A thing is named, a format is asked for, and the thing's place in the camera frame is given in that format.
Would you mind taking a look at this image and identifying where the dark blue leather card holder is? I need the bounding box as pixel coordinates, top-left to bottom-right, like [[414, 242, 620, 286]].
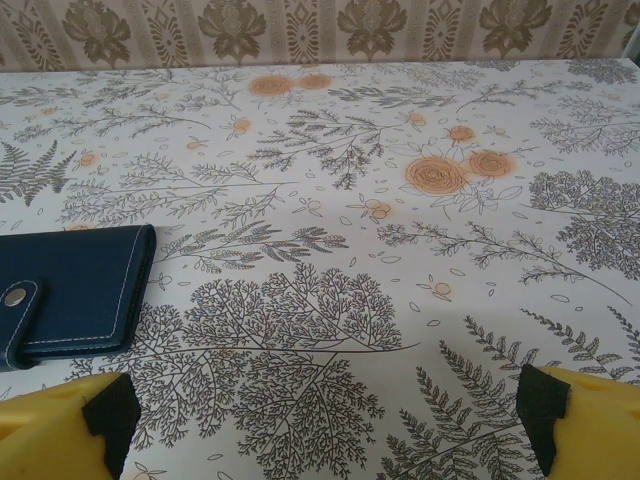
[[0, 224, 159, 374]]

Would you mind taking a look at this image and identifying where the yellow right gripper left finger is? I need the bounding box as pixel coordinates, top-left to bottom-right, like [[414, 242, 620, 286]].
[[0, 371, 141, 480]]

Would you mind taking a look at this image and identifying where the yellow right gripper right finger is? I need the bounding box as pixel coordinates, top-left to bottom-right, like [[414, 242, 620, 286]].
[[513, 363, 640, 480]]

